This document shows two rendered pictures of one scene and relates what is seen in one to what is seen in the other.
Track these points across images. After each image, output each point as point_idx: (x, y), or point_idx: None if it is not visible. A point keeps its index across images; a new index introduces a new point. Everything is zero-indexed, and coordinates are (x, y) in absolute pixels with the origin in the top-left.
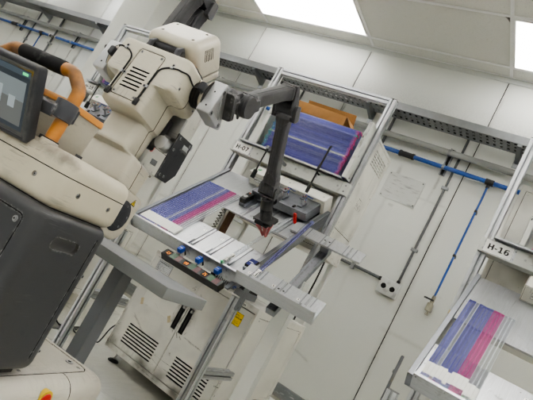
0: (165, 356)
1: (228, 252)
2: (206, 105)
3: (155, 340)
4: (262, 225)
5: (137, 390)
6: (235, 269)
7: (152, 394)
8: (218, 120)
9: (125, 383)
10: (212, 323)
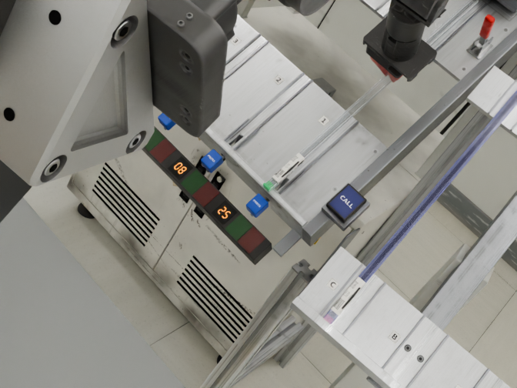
0: (173, 248)
1: (291, 135)
2: (13, 126)
3: (154, 212)
4: (387, 68)
5: (128, 296)
6: (305, 202)
7: (158, 293)
8: (129, 130)
9: (106, 282)
10: (261, 217)
